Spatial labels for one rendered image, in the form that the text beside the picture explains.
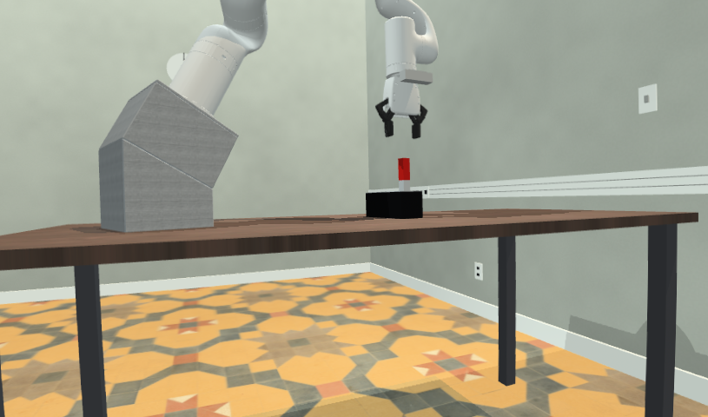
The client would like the red and grey square pin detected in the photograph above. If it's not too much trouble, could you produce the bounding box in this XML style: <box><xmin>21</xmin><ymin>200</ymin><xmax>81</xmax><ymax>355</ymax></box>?
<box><xmin>398</xmin><ymin>158</ymin><xmax>410</xmax><ymax>191</ymax></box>

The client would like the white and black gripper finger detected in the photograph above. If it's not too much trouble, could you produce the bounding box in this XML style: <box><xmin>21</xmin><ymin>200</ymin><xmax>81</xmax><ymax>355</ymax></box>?
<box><xmin>408</xmin><ymin>105</ymin><xmax>427</xmax><ymax>139</ymax></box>
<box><xmin>375</xmin><ymin>98</ymin><xmax>395</xmax><ymax>137</ymax></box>

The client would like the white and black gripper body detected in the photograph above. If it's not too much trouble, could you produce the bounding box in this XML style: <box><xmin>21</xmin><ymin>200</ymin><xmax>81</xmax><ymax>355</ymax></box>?
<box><xmin>383</xmin><ymin>76</ymin><xmax>420</xmax><ymax>118</ymax></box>

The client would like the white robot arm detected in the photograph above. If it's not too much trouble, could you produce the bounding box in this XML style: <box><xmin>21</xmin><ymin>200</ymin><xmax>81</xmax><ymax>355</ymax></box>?
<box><xmin>169</xmin><ymin>0</ymin><xmax>438</xmax><ymax>116</ymax></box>

